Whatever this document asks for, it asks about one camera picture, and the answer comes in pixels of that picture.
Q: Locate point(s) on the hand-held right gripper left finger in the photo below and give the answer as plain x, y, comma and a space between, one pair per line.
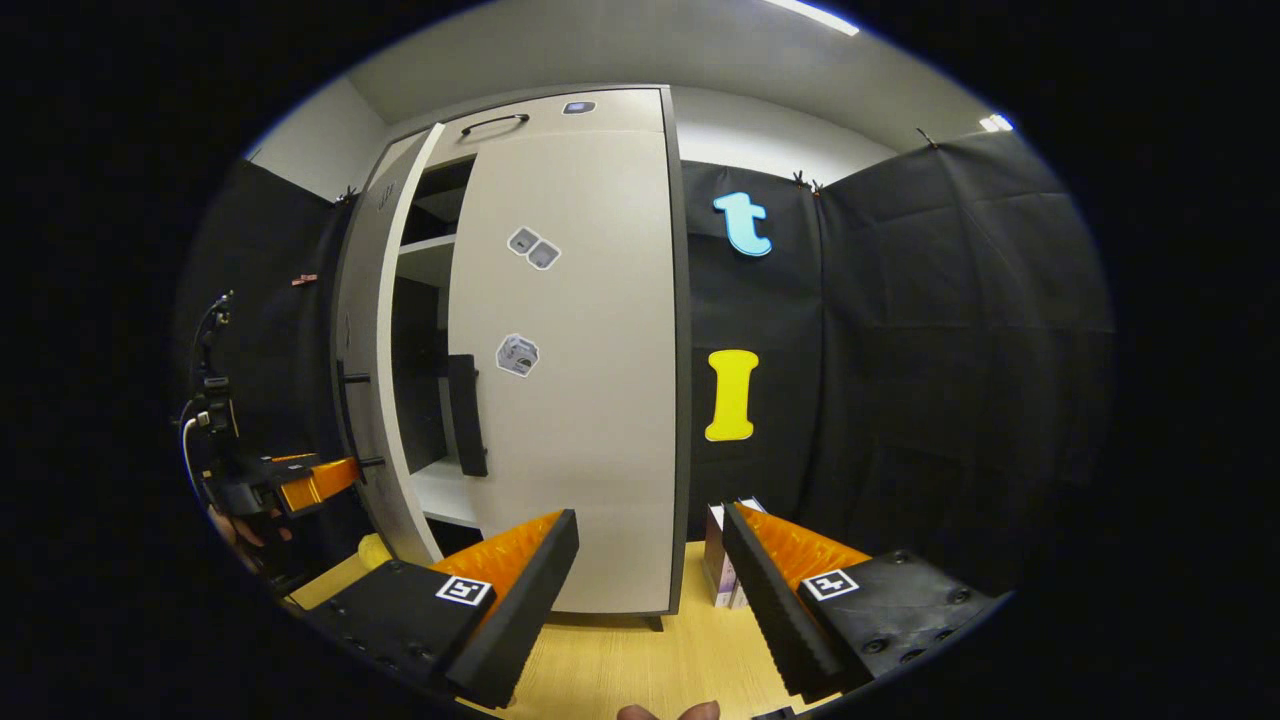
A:
520, 620

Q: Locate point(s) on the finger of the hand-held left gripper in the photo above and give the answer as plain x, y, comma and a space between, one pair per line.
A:
295, 459
320, 483

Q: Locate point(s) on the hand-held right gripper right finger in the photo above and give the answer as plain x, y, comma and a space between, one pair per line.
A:
770, 610

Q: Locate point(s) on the white cabinet door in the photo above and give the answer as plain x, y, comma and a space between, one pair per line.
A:
600, 400
362, 320

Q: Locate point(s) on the white cabinet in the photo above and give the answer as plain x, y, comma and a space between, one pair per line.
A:
425, 260

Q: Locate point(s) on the beige cabinet drawer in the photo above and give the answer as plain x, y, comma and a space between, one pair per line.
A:
620, 115

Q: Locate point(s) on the white purple carton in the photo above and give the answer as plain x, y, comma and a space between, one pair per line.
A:
715, 555

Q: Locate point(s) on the black cloth clip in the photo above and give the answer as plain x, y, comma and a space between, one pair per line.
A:
805, 182
347, 192

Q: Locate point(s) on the black backdrop cloth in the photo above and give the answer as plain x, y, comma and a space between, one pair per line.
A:
950, 350

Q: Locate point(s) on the small ceiling light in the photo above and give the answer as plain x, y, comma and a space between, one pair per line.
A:
997, 123

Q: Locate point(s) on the long ceiling light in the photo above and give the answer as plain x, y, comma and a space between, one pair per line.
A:
815, 15

